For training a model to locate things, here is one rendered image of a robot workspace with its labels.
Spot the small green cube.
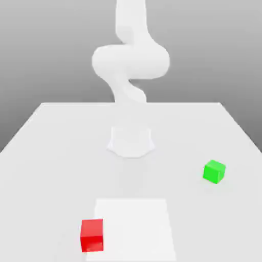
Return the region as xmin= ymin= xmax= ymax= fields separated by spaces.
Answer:
xmin=202 ymin=159 xmax=227 ymax=185

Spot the small red cube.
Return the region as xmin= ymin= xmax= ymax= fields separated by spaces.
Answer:
xmin=80 ymin=218 xmax=104 ymax=253

